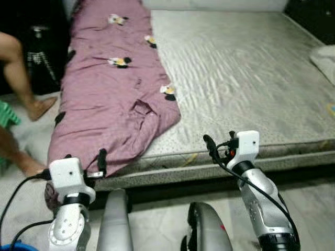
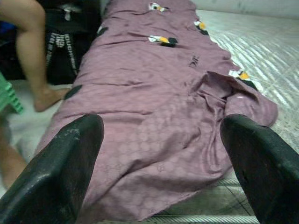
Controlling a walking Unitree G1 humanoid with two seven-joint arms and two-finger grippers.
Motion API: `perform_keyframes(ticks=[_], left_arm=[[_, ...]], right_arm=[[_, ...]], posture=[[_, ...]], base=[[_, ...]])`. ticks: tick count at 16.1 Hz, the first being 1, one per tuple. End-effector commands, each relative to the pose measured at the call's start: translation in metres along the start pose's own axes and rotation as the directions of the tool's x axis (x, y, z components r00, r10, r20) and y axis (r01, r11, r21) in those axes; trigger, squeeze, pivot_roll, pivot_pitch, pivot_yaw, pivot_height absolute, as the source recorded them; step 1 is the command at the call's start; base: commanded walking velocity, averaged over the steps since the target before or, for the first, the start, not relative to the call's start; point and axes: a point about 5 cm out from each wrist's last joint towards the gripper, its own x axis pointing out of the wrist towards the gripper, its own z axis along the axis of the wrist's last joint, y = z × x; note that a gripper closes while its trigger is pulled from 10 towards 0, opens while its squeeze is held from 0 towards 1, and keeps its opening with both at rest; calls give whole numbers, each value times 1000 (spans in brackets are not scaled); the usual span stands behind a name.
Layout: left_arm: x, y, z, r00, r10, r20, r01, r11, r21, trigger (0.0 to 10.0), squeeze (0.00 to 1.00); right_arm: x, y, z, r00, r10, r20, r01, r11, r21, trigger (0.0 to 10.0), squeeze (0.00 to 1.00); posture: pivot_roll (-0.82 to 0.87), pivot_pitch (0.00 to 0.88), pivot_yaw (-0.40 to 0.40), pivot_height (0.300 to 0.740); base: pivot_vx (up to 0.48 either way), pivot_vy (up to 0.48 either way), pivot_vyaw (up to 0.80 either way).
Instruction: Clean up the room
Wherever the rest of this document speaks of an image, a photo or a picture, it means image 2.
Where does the mauve blanket with flower prints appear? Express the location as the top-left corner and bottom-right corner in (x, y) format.
(35, 0), (279, 222)

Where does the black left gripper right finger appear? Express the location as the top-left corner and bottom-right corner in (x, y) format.
(221, 113), (299, 224)

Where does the patterned grey mattress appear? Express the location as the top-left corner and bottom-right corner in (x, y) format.
(140, 9), (299, 224)

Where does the black bag white lettering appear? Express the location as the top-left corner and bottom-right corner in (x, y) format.
(43, 0), (105, 86)

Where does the person in grey shorts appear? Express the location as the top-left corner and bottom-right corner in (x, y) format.
(0, 0), (72, 189)

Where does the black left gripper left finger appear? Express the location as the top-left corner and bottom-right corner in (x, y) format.
(0, 113), (105, 224)

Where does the green plastic stool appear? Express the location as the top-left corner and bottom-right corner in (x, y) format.
(0, 71), (25, 115)

